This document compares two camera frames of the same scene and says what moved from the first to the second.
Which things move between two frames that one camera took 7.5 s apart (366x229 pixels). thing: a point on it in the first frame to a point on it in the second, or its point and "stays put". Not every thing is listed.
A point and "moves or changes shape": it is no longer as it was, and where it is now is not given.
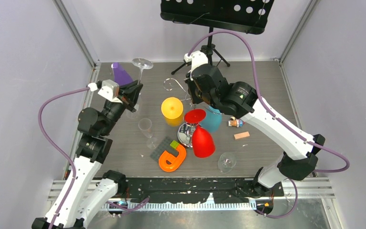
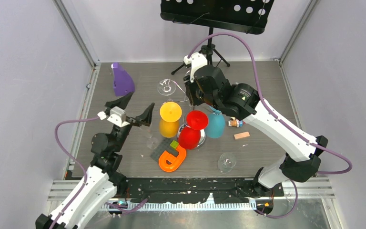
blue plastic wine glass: x=213 y=119 moves or changes shape
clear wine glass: x=141 y=64 to x=167 y=87
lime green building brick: x=174 y=144 stays put
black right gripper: x=190 y=85 stays put
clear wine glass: x=227 y=161 stays put
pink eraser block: x=242 y=135 stays put
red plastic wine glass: x=203 y=142 to x=189 y=136
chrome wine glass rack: x=186 y=131 to x=203 y=137
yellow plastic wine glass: x=172 y=109 moves or changes shape
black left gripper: x=128 y=94 to x=144 y=119
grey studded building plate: x=164 y=145 stays put
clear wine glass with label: x=145 y=125 stays put
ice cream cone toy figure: x=233 y=122 stays put
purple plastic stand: x=121 y=77 stays put
